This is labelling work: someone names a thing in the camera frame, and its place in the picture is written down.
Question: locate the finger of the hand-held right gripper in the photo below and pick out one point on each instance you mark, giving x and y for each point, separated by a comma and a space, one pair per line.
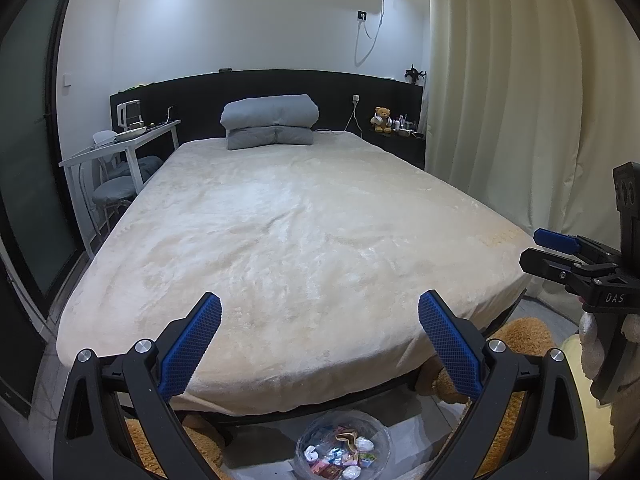
550, 265
555, 239

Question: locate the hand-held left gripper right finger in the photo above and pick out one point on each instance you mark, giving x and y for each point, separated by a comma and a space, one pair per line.
450, 345

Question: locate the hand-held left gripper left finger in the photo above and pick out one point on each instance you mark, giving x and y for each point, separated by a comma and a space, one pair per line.
190, 345

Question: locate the white plastic ball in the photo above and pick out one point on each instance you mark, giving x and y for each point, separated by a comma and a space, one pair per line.
364, 445

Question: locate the brown snack packet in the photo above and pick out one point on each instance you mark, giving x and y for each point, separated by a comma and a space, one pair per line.
346, 437

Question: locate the round bin clear bag liner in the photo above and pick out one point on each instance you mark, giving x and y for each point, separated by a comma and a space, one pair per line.
310, 430

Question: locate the white wrapper red blue print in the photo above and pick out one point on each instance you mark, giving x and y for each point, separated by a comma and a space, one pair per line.
333, 456

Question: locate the white tissue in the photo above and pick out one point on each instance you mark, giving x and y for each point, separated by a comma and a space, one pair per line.
311, 453

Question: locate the person's right hand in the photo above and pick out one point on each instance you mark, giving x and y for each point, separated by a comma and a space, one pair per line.
631, 329

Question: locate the brown plush cloth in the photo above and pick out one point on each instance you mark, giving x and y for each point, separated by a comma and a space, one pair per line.
520, 340
200, 447

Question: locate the cream curtain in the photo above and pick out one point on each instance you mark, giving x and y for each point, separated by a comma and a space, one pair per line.
525, 110

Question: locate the bed with cream blanket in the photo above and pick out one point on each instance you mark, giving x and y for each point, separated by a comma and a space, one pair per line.
300, 240

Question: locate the black bedside shelf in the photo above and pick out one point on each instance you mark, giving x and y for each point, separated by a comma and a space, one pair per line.
400, 152

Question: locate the cluster of small bottles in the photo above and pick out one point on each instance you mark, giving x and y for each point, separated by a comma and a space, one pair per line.
407, 127

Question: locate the white-backed chair grey cushion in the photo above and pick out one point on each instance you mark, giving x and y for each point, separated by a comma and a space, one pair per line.
140, 165

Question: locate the brown teddy bear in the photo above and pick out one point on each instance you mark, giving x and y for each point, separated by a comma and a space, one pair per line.
382, 119

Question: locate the white desk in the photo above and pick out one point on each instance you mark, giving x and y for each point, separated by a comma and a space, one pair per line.
150, 132

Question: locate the black plant ornament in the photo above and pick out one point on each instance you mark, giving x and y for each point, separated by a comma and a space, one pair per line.
414, 75

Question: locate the white bowl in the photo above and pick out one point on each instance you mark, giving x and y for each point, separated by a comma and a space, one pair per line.
131, 133

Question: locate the folded grey quilt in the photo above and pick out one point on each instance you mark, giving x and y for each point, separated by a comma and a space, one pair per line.
270, 120

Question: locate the black headboard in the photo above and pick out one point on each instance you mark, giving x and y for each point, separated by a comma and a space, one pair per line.
200, 90

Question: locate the black-framed frosted glass door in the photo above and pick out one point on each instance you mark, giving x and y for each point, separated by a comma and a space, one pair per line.
35, 135

